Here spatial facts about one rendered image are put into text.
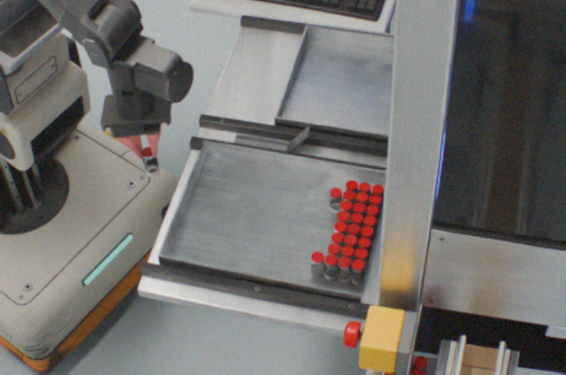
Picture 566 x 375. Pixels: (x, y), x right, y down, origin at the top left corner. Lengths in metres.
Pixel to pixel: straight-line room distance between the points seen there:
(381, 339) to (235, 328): 1.25
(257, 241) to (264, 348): 0.93
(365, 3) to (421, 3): 1.16
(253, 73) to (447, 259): 0.74
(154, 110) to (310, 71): 0.59
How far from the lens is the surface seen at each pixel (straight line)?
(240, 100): 1.89
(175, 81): 1.30
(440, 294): 1.41
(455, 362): 1.46
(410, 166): 1.20
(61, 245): 2.49
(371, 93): 1.89
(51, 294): 2.42
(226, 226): 1.70
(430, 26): 1.03
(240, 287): 1.60
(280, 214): 1.70
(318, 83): 1.91
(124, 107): 1.39
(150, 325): 2.64
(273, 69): 1.94
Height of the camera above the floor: 2.24
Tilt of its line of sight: 50 degrees down
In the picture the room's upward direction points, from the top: 3 degrees counter-clockwise
